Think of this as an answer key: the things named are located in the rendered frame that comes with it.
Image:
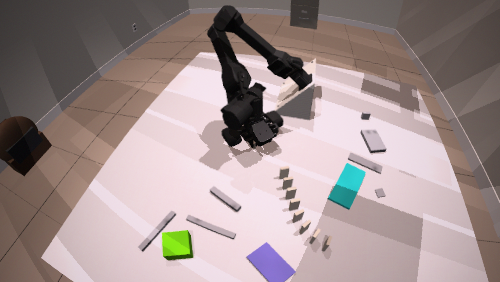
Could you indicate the green cube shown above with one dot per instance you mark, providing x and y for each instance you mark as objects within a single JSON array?
[{"x": 177, "y": 245}]

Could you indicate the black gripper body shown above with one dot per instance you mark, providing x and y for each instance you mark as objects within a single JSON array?
[{"x": 233, "y": 137}]

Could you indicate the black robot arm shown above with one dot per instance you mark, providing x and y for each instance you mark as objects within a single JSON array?
[{"x": 242, "y": 100}]

